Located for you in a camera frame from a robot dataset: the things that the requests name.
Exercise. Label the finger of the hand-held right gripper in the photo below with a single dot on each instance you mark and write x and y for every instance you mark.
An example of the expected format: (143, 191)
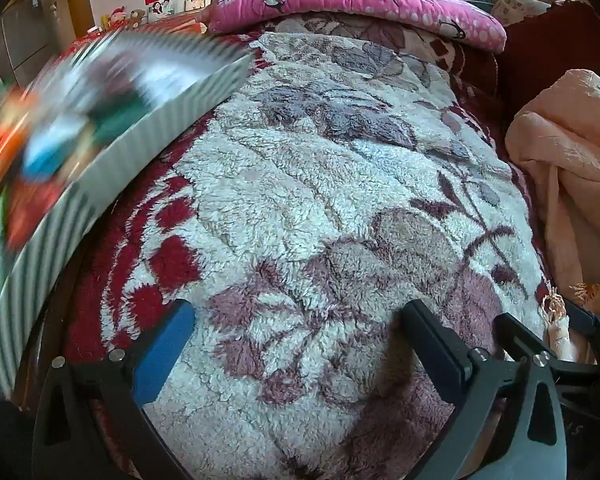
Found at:
(515, 335)
(595, 327)

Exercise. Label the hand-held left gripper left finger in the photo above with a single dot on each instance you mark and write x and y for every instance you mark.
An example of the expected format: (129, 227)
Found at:
(162, 347)

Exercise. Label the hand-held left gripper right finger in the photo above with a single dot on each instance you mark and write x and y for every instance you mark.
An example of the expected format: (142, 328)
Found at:
(437, 347)

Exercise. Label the beige orange wrapper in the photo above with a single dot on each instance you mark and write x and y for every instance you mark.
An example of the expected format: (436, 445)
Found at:
(557, 325)

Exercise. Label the pile of snack packets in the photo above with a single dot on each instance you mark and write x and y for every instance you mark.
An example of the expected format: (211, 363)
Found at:
(55, 155)

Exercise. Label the peach quilted blanket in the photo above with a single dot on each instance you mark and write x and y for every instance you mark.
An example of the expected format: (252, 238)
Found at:
(570, 150)

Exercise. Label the floral fleece blanket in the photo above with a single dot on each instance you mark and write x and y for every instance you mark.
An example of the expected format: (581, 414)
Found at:
(305, 185)

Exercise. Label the dark red cloth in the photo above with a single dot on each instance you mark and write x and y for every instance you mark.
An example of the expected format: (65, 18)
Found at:
(545, 45)

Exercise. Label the brown plush toy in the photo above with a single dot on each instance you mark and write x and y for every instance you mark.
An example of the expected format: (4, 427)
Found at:
(137, 14)

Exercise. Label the red white plush toy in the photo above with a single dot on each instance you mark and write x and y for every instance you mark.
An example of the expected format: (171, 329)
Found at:
(116, 16)

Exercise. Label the grey refrigerator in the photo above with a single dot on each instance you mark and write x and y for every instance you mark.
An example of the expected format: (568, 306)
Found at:
(25, 40)

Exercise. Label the photo frame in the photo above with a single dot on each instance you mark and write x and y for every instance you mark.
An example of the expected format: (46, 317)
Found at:
(162, 8)
(194, 3)

